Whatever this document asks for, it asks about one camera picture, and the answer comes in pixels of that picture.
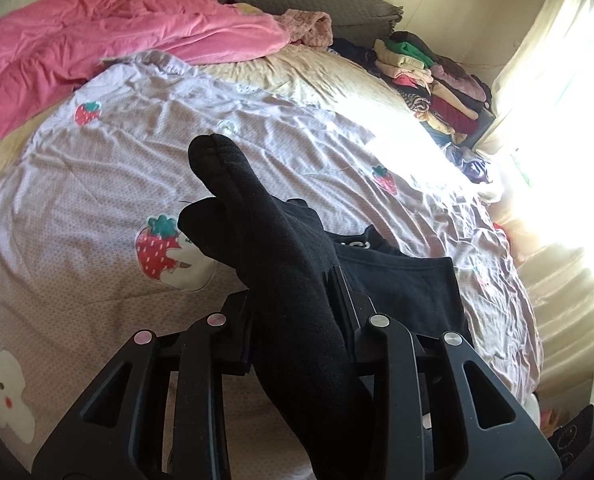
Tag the lavender printed bedsheet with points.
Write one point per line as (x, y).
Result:
(102, 170)

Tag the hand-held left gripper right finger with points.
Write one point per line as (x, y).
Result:
(347, 300)

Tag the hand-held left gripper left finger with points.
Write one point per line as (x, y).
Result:
(232, 330)

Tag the pile of folded clothes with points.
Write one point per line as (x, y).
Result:
(437, 90)

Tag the pink checked cloth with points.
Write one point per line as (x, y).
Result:
(307, 27)

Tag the black bag with face print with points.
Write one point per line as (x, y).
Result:
(572, 435)

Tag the cream blanket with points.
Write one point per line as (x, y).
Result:
(317, 75)

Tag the pink blanket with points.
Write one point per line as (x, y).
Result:
(102, 40)

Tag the black sock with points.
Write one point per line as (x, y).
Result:
(212, 230)
(257, 200)

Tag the white curtain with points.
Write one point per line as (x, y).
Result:
(562, 135)

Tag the purple cloth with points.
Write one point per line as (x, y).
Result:
(469, 165)

